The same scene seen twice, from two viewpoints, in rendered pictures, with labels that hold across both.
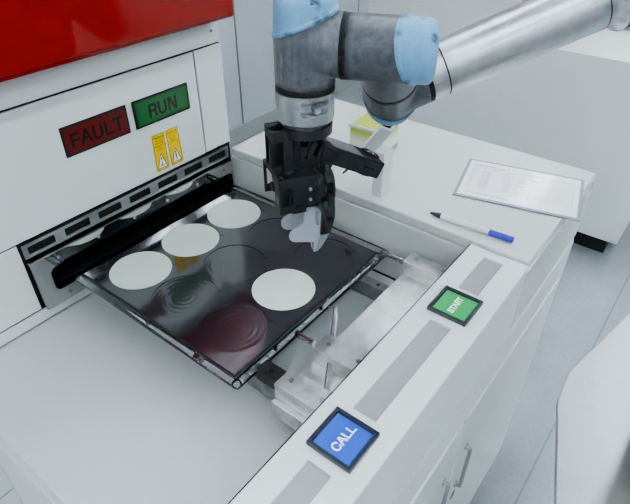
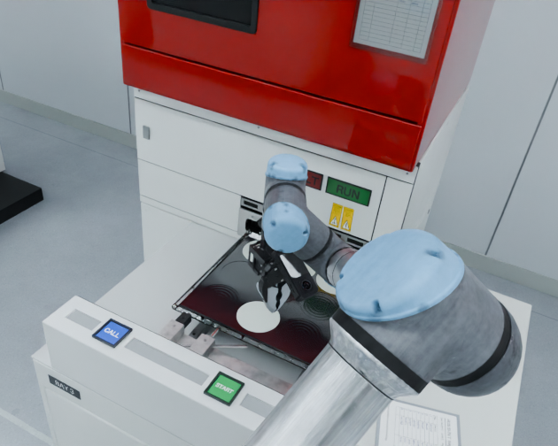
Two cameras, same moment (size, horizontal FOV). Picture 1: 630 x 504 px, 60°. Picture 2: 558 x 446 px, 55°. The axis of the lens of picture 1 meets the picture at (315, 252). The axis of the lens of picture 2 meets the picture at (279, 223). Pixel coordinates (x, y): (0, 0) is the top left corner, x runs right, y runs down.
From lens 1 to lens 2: 0.98 m
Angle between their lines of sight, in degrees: 59
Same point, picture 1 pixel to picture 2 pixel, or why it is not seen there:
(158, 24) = (344, 145)
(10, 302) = (227, 216)
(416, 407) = (133, 365)
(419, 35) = (270, 215)
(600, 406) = not seen: outside the picture
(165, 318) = (220, 269)
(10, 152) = (256, 155)
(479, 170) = (436, 421)
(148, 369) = not seen: hidden behind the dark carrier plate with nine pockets
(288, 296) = (251, 319)
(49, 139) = not seen: hidden behind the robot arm
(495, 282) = (258, 419)
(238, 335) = (211, 301)
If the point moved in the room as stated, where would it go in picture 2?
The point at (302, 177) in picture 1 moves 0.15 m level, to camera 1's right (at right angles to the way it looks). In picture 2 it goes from (257, 253) to (271, 305)
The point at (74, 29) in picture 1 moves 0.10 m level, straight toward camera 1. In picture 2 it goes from (293, 120) to (257, 127)
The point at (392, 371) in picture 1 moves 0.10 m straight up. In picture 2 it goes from (162, 355) to (161, 319)
